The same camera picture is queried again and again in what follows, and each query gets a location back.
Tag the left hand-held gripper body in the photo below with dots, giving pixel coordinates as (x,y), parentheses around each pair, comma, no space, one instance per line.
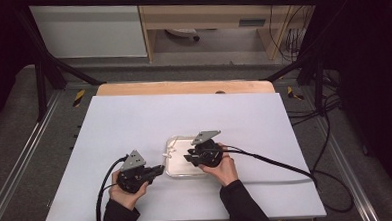
(132,180)

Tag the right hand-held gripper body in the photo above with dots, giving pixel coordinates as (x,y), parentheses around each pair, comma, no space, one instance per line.
(209,156)

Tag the metal tray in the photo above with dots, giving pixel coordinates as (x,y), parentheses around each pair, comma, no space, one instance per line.
(179,165)

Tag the person's left hand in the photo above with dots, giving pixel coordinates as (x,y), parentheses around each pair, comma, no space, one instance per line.
(126,199)

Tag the person's right hand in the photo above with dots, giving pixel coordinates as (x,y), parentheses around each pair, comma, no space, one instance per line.
(225,171)

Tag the white table cover board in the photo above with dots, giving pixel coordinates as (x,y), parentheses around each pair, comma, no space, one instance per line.
(134,119)

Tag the wooden table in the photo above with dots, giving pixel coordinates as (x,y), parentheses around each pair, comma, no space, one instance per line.
(169,88)

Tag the yellow black tape marker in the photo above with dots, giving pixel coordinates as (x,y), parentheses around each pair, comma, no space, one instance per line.
(79,98)
(294,93)

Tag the white chair base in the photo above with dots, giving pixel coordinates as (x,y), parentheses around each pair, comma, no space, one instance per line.
(182,32)

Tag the black metal stand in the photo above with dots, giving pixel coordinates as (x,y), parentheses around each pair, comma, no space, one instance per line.
(42,80)
(318,75)

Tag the light wooden desk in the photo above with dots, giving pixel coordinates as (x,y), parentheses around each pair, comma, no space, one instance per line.
(206,15)

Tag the white cabinet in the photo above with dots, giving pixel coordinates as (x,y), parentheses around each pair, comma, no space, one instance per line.
(87,31)

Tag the black metal crossbar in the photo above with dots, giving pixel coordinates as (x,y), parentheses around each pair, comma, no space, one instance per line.
(179,0)

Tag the dark curtain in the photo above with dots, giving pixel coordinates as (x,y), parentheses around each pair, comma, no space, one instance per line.
(1,55)
(372,66)

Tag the aluminium floor rail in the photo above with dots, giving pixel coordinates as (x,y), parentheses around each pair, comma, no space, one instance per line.
(22,154)
(350,174)

